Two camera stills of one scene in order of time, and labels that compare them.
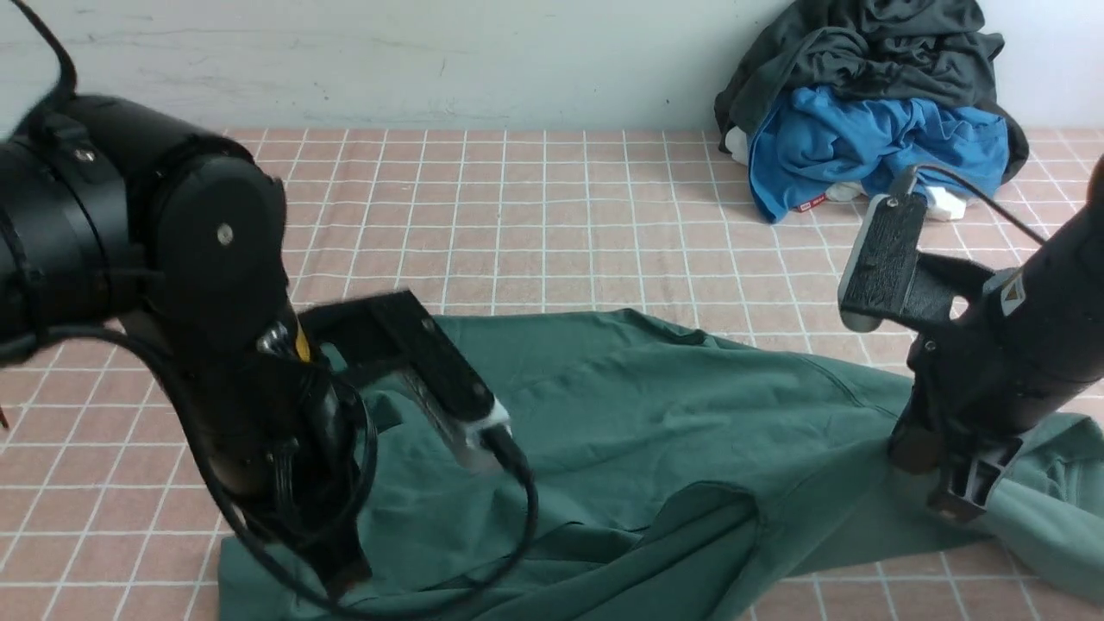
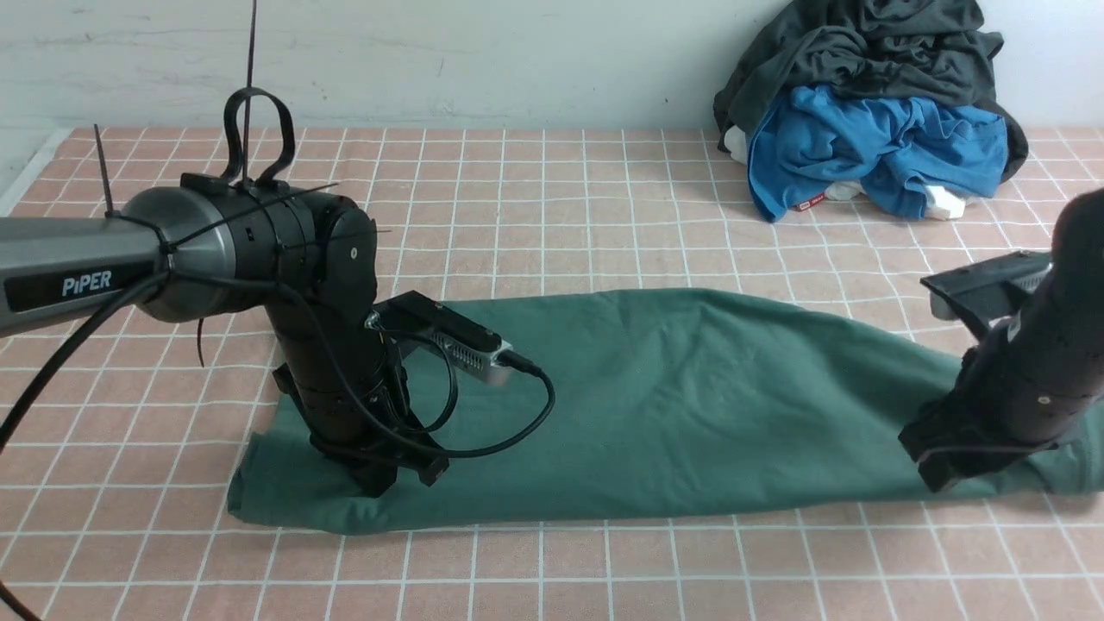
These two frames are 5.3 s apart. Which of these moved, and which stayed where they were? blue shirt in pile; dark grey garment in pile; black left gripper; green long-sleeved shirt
Moved: green long-sleeved shirt; black left gripper
Stayed: dark grey garment in pile; blue shirt in pile
